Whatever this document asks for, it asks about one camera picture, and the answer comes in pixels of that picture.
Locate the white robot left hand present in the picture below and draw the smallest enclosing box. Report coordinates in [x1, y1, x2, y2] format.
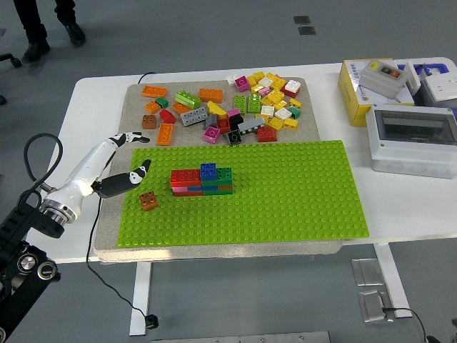
[42, 131, 153, 216]

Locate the blue square toy brick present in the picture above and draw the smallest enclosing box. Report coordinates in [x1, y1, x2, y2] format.
[199, 162, 218, 182]

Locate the orange eight-stud toy brick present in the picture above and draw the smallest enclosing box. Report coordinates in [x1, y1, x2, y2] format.
[141, 85, 168, 99]
[156, 123, 174, 146]
[198, 88, 224, 104]

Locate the red eight-stud toy brick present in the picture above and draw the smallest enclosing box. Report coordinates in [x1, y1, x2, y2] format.
[170, 169, 203, 188]

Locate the grey eight-stud toy brick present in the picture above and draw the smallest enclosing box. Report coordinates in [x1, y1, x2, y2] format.
[180, 106, 209, 127]

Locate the lime eight-stud toy brick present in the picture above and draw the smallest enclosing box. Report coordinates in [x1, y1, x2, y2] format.
[174, 90, 202, 110]

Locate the green eight-stud toy brick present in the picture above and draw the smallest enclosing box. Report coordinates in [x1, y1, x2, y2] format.
[201, 166, 233, 186]

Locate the yellow curved toy brick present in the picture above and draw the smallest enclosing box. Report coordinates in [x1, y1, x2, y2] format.
[206, 100, 228, 119]

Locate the black brick with circle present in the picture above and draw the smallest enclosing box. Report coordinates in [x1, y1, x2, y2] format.
[226, 129, 244, 147]

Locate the grey long toy brick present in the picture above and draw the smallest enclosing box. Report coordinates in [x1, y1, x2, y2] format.
[238, 116, 266, 136]

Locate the red sloped square brick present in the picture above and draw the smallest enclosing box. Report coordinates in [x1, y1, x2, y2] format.
[256, 126, 278, 143]

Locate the green studded baseplate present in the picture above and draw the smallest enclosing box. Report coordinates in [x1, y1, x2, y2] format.
[116, 139, 370, 248]

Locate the silver metal floor plate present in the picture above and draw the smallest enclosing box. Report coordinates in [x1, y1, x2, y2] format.
[358, 289, 396, 324]
[351, 257, 386, 287]

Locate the grey-brown mat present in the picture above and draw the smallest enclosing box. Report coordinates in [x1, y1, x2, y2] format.
[93, 77, 346, 265]

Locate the white table leg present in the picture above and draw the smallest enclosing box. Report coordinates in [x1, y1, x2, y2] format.
[129, 261, 158, 337]
[373, 242, 413, 319]

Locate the person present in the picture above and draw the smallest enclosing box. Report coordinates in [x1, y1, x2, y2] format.
[12, 0, 86, 64]

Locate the black office chair base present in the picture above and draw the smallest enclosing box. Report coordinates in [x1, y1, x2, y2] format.
[0, 52, 23, 106]

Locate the white distribution box, dark window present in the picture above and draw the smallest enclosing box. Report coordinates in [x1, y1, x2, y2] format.
[366, 103, 457, 179]

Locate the grey plastic box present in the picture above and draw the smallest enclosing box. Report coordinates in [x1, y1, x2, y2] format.
[413, 80, 457, 108]

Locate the yellow cardboard box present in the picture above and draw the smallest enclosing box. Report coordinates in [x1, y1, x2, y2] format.
[338, 59, 415, 128]

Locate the white plastic block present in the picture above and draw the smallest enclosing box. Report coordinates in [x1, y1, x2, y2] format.
[406, 61, 424, 94]

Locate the blue plastic bin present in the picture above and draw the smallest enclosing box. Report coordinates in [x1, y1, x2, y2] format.
[396, 61, 450, 78]

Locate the black floor cable with plug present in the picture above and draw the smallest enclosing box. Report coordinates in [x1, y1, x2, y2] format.
[381, 306, 428, 343]

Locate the thin black cable with plug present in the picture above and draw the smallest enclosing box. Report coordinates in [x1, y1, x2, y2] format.
[85, 194, 160, 329]

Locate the grey metal base plate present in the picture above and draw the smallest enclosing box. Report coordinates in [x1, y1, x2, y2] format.
[151, 331, 331, 343]

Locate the white wall socket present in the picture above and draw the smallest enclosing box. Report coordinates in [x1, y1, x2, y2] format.
[420, 73, 457, 104]

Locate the grey push-button switch box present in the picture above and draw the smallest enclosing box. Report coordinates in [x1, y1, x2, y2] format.
[358, 59, 409, 101]

